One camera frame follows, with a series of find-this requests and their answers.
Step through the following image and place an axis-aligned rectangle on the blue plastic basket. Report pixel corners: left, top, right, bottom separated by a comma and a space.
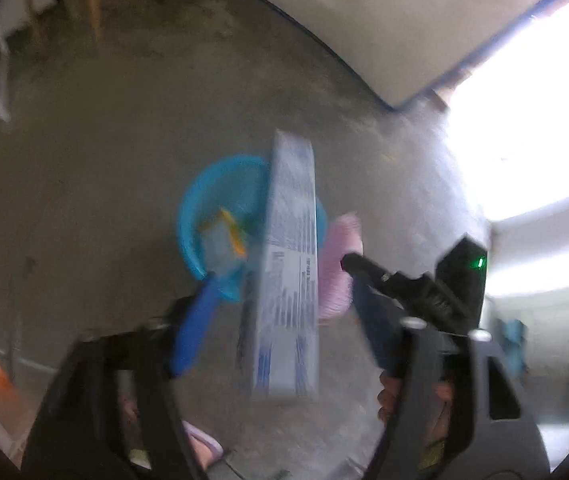
177, 155, 329, 305

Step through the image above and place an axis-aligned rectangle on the person's right hand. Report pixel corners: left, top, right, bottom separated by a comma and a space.
378, 375, 455, 438

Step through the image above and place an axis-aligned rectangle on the person's pink slipper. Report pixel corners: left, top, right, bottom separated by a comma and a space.
179, 420, 225, 468

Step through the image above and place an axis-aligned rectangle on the blue and white carton box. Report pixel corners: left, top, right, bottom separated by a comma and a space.
237, 129, 321, 402

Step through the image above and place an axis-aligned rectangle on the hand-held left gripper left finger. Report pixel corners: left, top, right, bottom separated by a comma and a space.
22, 272, 225, 480

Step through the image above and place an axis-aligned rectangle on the orange and white carton box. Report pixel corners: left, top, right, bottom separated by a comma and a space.
199, 207, 249, 273

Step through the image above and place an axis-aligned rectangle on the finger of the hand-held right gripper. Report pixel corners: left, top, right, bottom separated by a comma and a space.
341, 253, 466, 336

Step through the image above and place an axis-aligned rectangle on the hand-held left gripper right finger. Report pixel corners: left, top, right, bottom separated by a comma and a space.
351, 280, 552, 480

